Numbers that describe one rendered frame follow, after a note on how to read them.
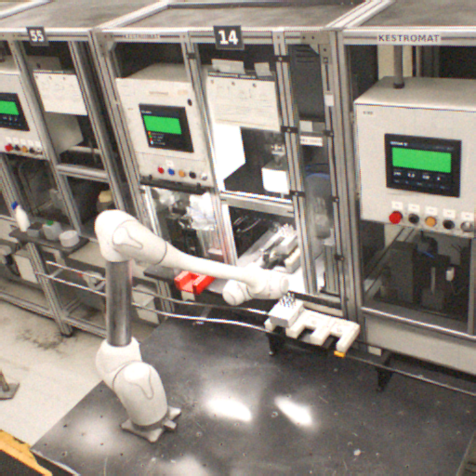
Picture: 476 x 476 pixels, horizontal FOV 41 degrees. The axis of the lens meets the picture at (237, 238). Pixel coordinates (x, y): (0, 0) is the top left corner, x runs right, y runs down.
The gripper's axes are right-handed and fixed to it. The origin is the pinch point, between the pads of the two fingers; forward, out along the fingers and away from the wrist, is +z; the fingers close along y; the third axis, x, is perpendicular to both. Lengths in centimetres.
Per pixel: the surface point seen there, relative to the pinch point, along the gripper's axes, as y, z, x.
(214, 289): -11.8, -26.4, 20.9
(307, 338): -19.2, -31.9, -29.0
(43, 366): -103, -44, 166
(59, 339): -103, -20, 176
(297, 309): -10.4, -25.6, -22.3
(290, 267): -8.5, -3.0, -6.1
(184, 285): -10.8, -30.4, 35.0
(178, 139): 56, -15, 32
